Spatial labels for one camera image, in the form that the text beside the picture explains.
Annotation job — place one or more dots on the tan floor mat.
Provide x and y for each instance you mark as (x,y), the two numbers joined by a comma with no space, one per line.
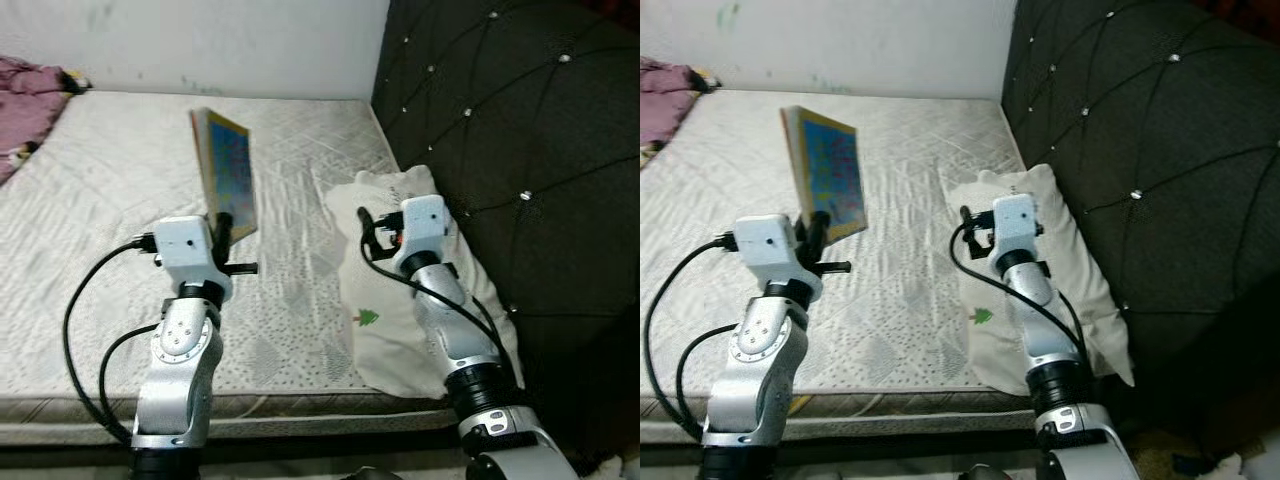
(1160,458)

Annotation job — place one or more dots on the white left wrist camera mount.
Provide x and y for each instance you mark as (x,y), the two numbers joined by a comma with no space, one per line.
(188,250)
(768,250)

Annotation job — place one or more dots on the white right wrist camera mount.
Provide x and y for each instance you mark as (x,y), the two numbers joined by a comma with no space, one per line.
(422,225)
(1015,225)

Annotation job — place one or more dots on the colourful picture book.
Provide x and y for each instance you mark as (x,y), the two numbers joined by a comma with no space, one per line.
(835,170)
(228,170)

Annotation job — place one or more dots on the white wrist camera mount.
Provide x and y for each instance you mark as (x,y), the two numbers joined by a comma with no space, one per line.
(422,225)
(1015,225)
(768,250)
(188,250)

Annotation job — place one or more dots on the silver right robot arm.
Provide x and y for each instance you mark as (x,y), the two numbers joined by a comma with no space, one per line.
(1050,330)
(450,330)

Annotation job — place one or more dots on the pink printed blanket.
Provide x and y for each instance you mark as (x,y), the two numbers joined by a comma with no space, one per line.
(660,100)
(25,100)

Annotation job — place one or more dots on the dark tufted headboard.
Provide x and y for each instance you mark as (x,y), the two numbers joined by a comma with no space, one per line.
(1170,150)
(520,150)

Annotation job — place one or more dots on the grey bed base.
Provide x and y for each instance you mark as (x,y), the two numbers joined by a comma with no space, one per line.
(60,430)
(670,425)

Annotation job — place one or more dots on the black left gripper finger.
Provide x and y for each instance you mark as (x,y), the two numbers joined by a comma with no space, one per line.
(224,230)
(818,235)

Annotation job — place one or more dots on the white pillow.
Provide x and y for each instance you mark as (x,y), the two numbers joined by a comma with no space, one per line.
(1090,300)
(390,340)

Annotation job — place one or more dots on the white quilted mattress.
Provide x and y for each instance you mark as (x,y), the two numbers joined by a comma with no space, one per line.
(120,200)
(740,200)

